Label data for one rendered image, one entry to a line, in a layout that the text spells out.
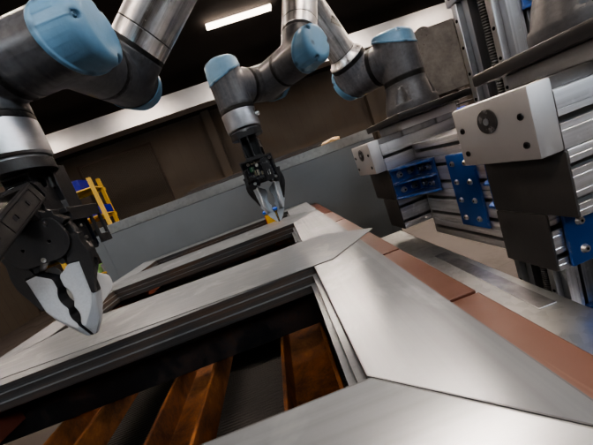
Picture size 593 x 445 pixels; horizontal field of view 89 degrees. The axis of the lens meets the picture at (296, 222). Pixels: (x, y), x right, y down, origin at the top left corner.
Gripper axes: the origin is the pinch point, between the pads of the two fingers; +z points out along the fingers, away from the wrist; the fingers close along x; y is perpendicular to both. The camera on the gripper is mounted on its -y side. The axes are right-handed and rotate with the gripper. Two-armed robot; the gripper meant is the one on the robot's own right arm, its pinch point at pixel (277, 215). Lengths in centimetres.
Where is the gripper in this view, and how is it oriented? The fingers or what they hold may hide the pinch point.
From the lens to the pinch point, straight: 72.2
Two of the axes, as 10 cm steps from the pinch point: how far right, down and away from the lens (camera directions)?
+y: 0.8, 1.4, -9.9
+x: 9.4, -3.5, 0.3
